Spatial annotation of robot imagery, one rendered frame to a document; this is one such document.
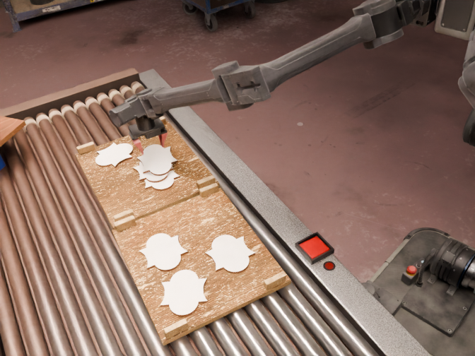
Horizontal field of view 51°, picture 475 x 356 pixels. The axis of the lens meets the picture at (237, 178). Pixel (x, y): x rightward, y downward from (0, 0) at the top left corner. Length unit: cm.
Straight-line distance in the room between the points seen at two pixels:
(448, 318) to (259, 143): 167
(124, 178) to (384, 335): 91
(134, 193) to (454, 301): 132
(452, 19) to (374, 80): 256
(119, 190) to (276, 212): 49
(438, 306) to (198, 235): 110
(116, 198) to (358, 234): 148
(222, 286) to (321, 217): 152
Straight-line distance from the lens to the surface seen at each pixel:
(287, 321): 124
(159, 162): 161
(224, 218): 143
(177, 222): 145
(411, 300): 213
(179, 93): 132
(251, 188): 155
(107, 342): 127
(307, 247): 136
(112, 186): 162
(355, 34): 122
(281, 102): 362
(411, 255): 231
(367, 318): 126
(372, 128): 339
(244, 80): 112
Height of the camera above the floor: 196
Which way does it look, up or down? 41 degrees down
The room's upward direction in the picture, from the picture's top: 5 degrees counter-clockwise
